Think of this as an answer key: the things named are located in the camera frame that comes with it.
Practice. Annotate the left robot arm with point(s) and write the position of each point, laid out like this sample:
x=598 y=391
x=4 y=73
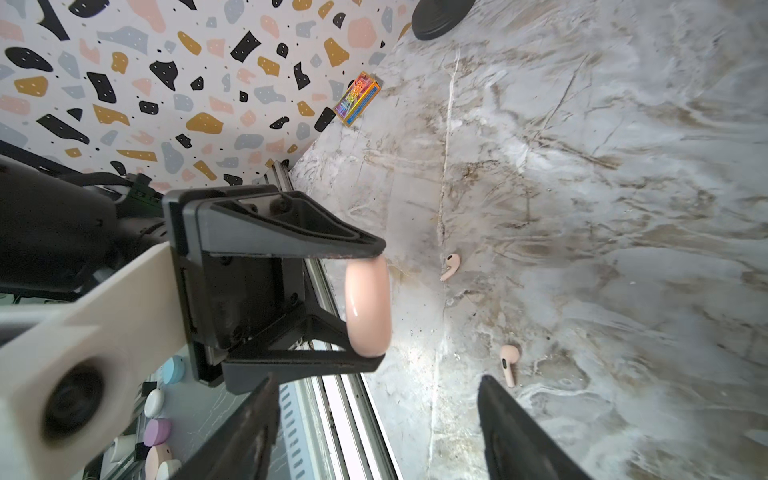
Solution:
x=60 y=227

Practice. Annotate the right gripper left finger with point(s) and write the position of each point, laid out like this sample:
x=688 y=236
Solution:
x=241 y=447

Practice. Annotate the black microphone stand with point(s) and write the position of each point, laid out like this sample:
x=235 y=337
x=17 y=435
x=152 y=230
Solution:
x=434 y=18

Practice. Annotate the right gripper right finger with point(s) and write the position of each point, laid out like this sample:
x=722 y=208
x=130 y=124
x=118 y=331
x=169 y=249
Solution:
x=516 y=447

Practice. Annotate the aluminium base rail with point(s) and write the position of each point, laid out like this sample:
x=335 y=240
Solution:
x=353 y=444

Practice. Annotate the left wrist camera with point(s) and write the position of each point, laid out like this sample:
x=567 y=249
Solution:
x=70 y=373

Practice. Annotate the pink earbud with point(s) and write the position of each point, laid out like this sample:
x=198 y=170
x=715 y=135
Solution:
x=509 y=355
x=451 y=266

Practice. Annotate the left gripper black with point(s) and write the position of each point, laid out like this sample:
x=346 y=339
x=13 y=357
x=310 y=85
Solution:
x=243 y=297

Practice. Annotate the colourful card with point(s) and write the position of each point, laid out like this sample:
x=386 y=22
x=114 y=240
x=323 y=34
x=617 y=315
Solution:
x=357 y=97

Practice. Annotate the pink earbud charging case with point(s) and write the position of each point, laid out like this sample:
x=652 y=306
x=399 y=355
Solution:
x=368 y=306

